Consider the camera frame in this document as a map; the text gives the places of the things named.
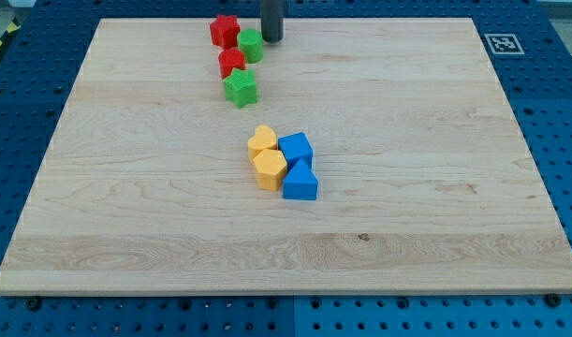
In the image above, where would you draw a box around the green cylinder block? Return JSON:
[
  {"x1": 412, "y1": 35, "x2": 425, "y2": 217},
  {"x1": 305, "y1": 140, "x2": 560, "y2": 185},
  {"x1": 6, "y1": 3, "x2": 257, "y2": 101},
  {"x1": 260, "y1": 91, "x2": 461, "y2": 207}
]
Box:
[{"x1": 237, "y1": 28, "x2": 264, "y2": 64}]

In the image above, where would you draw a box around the yellow hexagon block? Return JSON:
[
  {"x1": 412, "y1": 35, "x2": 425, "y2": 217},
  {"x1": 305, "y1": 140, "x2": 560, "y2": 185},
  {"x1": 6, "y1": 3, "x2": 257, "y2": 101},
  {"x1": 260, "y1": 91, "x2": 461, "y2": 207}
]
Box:
[{"x1": 253, "y1": 149, "x2": 287, "y2": 191}]

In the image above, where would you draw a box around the blue triangle block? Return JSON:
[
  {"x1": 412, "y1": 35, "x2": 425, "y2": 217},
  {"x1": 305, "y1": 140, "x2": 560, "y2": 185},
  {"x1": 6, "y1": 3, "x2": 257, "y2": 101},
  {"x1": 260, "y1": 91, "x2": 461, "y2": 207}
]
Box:
[{"x1": 283, "y1": 160, "x2": 318, "y2": 200}]

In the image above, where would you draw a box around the blue cube block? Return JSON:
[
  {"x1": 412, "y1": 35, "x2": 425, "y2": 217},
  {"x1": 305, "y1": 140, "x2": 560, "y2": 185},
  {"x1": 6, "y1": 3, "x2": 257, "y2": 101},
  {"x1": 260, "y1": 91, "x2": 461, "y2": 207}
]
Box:
[{"x1": 278, "y1": 132, "x2": 314, "y2": 170}]

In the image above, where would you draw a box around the yellow heart block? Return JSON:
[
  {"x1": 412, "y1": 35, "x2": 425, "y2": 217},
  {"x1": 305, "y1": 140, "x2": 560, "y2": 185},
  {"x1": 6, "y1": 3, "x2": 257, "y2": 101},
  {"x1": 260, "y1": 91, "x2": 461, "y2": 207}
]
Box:
[{"x1": 247, "y1": 125, "x2": 278, "y2": 162}]

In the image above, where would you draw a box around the green star block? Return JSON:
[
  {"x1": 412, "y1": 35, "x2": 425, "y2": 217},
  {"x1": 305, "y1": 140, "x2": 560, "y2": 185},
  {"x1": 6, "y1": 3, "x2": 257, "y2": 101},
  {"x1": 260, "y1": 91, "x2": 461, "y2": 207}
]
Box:
[{"x1": 223, "y1": 68, "x2": 258, "y2": 108}]

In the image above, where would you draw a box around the light wooden board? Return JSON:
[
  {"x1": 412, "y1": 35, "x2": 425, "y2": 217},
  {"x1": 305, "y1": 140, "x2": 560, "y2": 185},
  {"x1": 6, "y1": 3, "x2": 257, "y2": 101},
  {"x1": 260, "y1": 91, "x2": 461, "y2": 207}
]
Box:
[{"x1": 0, "y1": 18, "x2": 572, "y2": 297}]

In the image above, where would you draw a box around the red cylinder block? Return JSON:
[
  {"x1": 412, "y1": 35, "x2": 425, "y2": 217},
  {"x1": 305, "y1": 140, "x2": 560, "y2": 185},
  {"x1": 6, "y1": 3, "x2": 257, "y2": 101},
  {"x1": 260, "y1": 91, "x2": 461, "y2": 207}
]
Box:
[{"x1": 218, "y1": 48, "x2": 246, "y2": 79}]

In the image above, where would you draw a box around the red star block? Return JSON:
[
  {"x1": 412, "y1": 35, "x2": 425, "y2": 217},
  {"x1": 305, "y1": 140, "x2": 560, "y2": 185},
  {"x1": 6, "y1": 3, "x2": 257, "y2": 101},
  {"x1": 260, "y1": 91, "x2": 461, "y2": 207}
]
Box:
[{"x1": 210, "y1": 14, "x2": 241, "y2": 50}]

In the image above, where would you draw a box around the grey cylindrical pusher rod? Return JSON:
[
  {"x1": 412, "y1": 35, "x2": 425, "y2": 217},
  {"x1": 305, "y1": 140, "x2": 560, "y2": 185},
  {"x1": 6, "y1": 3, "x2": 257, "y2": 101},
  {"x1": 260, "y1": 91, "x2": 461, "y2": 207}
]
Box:
[{"x1": 260, "y1": 0, "x2": 285, "y2": 43}]

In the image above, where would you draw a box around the white fiducial marker tag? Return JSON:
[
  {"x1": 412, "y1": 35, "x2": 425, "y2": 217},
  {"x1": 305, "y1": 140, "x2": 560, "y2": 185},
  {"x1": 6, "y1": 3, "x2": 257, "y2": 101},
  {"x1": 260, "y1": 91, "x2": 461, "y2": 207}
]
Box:
[{"x1": 485, "y1": 33, "x2": 524, "y2": 55}]

